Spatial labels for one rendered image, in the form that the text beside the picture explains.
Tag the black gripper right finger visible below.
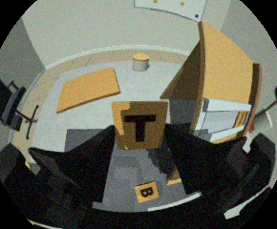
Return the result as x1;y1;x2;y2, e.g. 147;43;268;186
164;123;246;195

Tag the orange flat rectangular board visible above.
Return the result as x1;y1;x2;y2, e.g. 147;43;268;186
55;68;120;114

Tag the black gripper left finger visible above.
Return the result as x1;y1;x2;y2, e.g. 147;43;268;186
28;125;116;203

